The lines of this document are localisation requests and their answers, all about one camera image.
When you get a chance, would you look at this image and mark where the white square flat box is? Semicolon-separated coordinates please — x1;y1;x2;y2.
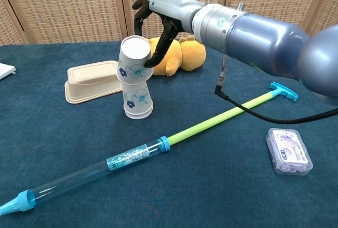
0;63;16;81

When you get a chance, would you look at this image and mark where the woven bamboo folding screen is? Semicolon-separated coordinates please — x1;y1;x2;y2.
0;0;338;45

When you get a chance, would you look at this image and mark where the long water pump toy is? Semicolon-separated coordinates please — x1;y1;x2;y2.
0;82;299;217

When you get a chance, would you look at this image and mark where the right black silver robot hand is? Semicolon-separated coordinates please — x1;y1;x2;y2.
132;0;206;69

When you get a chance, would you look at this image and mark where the yellow plush bear toy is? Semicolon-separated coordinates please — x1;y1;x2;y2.
147;34;206;78

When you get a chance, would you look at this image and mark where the blue felt table mat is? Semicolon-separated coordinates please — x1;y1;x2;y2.
0;40;338;228

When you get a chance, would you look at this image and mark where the clear plastic small box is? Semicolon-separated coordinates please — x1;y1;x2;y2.
265;128;314;177

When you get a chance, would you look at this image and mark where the beige lidded takeaway container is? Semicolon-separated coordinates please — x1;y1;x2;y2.
64;60;125;105

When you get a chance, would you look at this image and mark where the white flower-print paper cup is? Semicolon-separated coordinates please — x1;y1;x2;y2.
121;79;154;120
116;35;154;84

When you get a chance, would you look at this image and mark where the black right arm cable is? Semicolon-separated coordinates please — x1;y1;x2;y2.
214;53;338;125

